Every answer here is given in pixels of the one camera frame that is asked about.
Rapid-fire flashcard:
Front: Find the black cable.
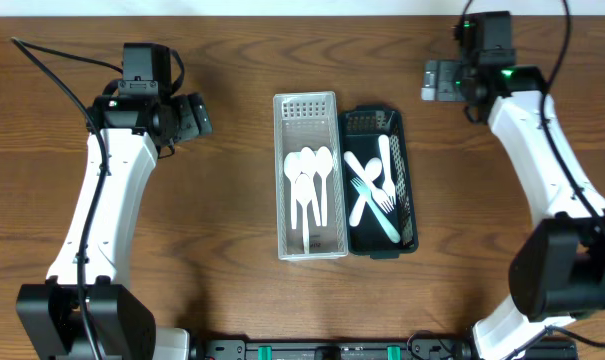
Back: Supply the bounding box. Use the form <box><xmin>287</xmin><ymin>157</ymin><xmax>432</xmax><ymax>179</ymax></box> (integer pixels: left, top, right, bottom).
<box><xmin>459</xmin><ymin>0</ymin><xmax>605</xmax><ymax>360</ymax></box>
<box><xmin>10</xmin><ymin>36</ymin><xmax>126</xmax><ymax>360</ymax></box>

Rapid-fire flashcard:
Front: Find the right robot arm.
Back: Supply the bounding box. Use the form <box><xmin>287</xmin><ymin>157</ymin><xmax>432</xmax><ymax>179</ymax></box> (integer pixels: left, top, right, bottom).
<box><xmin>422</xmin><ymin>60</ymin><xmax>605</xmax><ymax>359</ymax></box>

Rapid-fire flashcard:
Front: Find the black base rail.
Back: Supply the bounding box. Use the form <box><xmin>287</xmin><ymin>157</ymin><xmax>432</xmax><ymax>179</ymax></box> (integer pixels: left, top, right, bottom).
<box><xmin>189</xmin><ymin>334</ymin><xmax>579</xmax><ymax>360</ymax></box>

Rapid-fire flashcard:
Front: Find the right black cable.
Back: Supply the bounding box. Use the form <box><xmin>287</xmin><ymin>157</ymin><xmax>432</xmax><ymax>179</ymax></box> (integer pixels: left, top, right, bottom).
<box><xmin>459</xmin><ymin>0</ymin><xmax>605</xmax><ymax>360</ymax></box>

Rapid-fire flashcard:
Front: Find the left black cable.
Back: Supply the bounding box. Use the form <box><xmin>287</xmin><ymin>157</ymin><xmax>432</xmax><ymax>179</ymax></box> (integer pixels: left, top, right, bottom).
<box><xmin>10</xmin><ymin>36</ymin><xmax>126</xmax><ymax>360</ymax></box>

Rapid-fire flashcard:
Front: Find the white plastic fork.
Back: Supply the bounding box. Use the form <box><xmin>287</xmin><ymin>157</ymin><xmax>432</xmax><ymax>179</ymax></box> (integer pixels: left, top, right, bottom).
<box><xmin>343</xmin><ymin>151</ymin><xmax>393</xmax><ymax>214</ymax></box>
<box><xmin>378</xmin><ymin>135</ymin><xmax>396</xmax><ymax>205</ymax></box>
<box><xmin>351</xmin><ymin>177</ymin><xmax>401</xmax><ymax>243</ymax></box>

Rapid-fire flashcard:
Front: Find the white plastic spoon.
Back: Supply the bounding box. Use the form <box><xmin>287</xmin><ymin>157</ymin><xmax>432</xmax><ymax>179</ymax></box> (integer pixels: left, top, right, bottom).
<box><xmin>295</xmin><ymin>174</ymin><xmax>312</xmax><ymax>254</ymax></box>
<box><xmin>300</xmin><ymin>147</ymin><xmax>321</xmax><ymax>227</ymax></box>
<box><xmin>349</xmin><ymin>158</ymin><xmax>382</xmax><ymax>227</ymax></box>
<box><xmin>316</xmin><ymin>146</ymin><xmax>333</xmax><ymax>227</ymax></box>
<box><xmin>283</xmin><ymin>152</ymin><xmax>301</xmax><ymax>230</ymax></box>

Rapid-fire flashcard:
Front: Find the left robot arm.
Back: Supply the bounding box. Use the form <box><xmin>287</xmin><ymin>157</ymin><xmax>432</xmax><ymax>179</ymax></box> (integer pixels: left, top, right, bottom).
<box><xmin>16</xmin><ymin>93</ymin><xmax>212</xmax><ymax>359</ymax></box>

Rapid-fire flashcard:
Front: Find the clear plastic basket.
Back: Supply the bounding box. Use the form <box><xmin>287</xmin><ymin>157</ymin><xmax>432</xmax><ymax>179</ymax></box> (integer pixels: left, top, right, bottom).
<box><xmin>273</xmin><ymin>91</ymin><xmax>348</xmax><ymax>261</ymax></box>

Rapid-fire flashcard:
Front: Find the black plastic basket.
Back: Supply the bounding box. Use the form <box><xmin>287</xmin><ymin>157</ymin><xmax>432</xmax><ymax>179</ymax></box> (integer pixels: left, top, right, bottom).
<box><xmin>339</xmin><ymin>105</ymin><xmax>419</xmax><ymax>259</ymax></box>

